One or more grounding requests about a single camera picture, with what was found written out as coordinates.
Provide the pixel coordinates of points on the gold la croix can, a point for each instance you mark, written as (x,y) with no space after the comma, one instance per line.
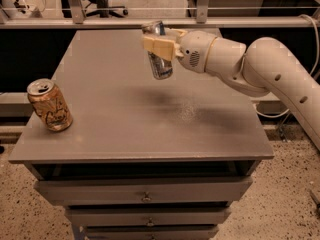
(49,104)

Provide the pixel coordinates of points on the middle grey drawer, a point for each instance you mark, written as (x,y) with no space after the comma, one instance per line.
(148,216)

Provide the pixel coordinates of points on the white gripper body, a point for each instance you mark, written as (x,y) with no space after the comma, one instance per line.
(194,51)

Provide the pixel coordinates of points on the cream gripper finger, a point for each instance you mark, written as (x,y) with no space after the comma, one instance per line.
(175,34)
(165,48)

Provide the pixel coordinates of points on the grey drawer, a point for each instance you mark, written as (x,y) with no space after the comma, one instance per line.
(189,232)
(148,216)
(143,191)

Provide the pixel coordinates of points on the silver blue redbull can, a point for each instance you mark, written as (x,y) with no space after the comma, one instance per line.
(161,69)

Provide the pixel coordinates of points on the top grey drawer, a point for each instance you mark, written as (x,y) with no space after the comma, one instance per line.
(143,191)

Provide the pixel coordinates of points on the bottom grey drawer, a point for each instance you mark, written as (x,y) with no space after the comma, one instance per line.
(189,232)

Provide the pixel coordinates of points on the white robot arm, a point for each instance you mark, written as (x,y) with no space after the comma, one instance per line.
(265,66)

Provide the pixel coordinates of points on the grey drawer cabinet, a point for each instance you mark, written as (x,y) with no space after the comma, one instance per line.
(128,125)

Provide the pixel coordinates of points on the grey metal railing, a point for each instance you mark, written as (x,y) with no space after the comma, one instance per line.
(48,14)

